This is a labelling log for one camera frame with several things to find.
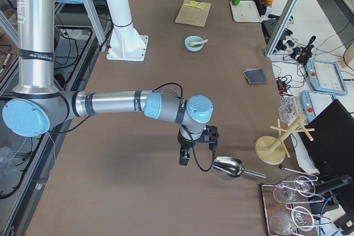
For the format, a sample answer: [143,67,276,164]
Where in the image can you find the green lime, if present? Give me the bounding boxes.
[232,0,240,6]

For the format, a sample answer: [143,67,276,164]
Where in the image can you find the wine glass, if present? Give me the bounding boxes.
[273,175,315,203]
[269,206,315,235]

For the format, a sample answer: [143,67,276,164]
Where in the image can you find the upper teach pendant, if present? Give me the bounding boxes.
[306,60,348,95]

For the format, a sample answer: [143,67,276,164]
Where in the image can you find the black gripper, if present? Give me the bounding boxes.
[178,132,195,166]

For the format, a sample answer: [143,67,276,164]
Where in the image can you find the bamboo cutting board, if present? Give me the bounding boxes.
[175,0,211,27]

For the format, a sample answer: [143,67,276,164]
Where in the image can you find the lower teach pendant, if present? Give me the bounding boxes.
[301,90,336,122]

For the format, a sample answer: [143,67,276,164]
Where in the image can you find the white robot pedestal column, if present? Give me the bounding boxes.
[106,0,148,62]

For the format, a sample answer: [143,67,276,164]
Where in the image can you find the teach pendant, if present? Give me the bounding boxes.
[306,60,348,95]
[301,90,336,122]

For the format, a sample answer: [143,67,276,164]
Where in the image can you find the lower wine glass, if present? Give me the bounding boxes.
[269,206,315,235]

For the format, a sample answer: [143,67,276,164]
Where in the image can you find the metal scoop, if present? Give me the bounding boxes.
[212,156,267,179]

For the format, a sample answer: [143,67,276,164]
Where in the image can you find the yellow plastic knife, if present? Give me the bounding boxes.
[184,1,205,9]

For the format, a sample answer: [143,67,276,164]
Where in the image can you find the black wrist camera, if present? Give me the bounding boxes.
[202,125,219,151]

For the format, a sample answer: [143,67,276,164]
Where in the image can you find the light green bowl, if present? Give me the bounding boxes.
[184,35,204,53]

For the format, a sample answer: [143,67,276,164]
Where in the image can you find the grey folded cloth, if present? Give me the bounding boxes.
[243,68,268,85]

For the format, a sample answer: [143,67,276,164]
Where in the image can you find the aluminium frame post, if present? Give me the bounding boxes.
[264,0,298,57]

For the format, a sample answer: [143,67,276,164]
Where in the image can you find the wooden mug tree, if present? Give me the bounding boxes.
[254,99,315,165]

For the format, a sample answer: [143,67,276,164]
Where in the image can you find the white ceramic spoon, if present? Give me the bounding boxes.
[189,39,208,47]

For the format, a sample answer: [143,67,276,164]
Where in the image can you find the upper wine glass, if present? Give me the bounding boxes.
[273,175,315,203]

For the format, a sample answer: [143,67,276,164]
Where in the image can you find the clear glass jar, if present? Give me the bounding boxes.
[278,96,304,124]

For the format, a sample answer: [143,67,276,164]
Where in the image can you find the beige plastic tray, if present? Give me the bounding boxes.
[230,1,261,23]

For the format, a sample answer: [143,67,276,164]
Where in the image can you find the wire glass rack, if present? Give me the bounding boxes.
[260,175,331,235]

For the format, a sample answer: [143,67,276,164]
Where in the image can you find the black monitor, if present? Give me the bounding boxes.
[299,99,353,176]

